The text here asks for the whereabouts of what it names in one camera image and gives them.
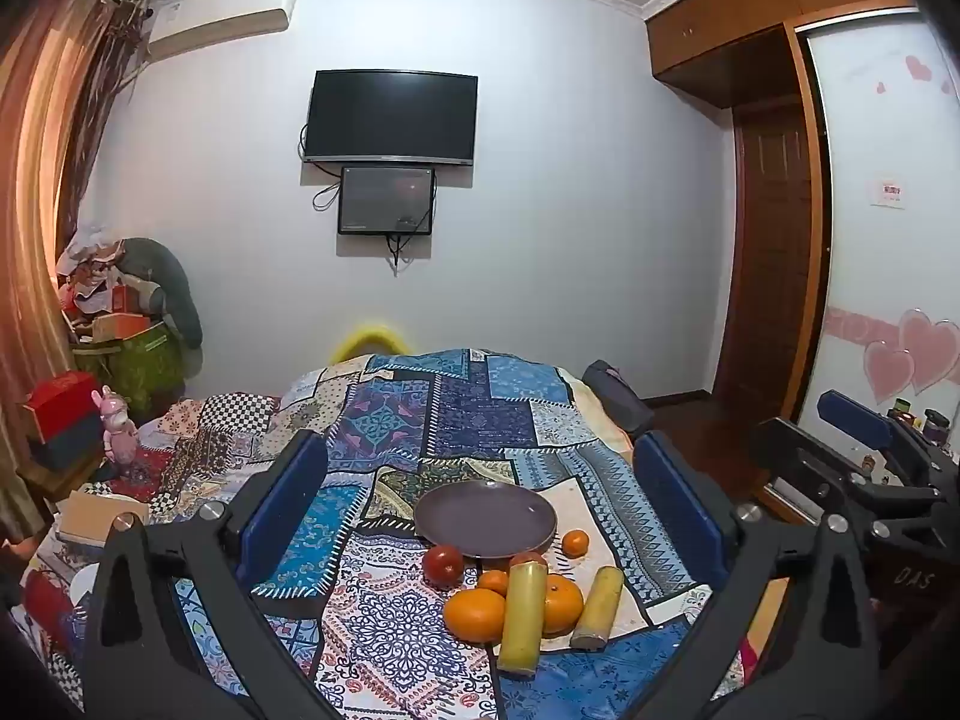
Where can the black wall television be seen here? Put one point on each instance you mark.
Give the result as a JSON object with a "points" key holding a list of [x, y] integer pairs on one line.
{"points": [[391, 118]]}

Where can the brown wooden door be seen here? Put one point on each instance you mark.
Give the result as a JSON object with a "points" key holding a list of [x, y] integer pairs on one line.
{"points": [[772, 255]]}

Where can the dark red tomato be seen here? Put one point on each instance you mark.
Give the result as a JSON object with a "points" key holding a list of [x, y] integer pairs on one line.
{"points": [[529, 559]]}

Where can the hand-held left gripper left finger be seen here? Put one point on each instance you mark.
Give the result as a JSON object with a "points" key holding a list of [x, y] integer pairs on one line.
{"points": [[289, 495]]}

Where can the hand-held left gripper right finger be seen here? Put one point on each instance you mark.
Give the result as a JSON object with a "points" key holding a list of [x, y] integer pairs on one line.
{"points": [[675, 495]]}

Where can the white sliding door with hearts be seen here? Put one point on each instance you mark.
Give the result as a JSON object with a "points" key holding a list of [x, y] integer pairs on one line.
{"points": [[877, 262]]}

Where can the dark purple round plate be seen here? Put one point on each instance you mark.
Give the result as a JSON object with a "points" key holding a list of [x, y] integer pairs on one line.
{"points": [[486, 519]]}

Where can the small door sign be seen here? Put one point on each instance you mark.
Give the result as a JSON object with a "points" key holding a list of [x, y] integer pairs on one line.
{"points": [[889, 192]]}

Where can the blue patchwork blanket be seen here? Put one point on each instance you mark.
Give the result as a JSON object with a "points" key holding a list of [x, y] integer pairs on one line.
{"points": [[420, 420]]}

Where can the orange curtain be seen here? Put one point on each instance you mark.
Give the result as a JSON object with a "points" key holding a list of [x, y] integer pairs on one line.
{"points": [[37, 240]]}

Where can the medium orange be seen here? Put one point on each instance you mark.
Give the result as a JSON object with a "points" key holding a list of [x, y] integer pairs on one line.
{"points": [[564, 604]]}

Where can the small black wall monitor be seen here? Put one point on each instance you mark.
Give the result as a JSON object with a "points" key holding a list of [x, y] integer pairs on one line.
{"points": [[386, 200]]}

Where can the bright red tomato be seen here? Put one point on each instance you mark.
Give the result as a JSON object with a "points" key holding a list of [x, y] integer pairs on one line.
{"points": [[442, 562]]}

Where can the large orange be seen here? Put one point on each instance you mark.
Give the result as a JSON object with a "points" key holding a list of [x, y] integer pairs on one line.
{"points": [[472, 615]]}

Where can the small orange tangerine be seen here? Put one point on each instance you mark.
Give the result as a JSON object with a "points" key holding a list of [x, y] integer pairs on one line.
{"points": [[575, 543], [493, 580]]}

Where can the pink toy figure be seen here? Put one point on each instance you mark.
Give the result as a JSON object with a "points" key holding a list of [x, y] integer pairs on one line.
{"points": [[116, 431]]}

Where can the dark grey cushion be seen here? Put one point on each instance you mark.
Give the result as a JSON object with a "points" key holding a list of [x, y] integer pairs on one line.
{"points": [[615, 394]]}

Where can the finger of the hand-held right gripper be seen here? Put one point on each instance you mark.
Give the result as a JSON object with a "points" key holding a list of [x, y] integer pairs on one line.
{"points": [[799, 465], [851, 412]]}

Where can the brown cardboard box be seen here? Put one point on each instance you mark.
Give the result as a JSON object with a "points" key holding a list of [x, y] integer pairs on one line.
{"points": [[97, 517]]}

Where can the red box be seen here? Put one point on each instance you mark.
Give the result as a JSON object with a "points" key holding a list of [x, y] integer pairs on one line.
{"points": [[60, 397]]}

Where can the orange cardboard box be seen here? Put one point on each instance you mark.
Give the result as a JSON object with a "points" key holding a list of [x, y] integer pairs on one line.
{"points": [[124, 326]]}

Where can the dark grey box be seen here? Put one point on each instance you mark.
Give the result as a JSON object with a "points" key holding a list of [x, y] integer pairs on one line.
{"points": [[71, 446]]}

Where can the yellow curved object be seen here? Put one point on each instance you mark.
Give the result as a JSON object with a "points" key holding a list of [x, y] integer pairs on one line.
{"points": [[367, 336]]}

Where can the brown wooden wardrobe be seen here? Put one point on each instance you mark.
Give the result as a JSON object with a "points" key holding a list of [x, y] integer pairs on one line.
{"points": [[720, 37]]}

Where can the white air conditioner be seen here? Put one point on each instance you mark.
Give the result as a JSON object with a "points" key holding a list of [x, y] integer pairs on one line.
{"points": [[217, 26]]}

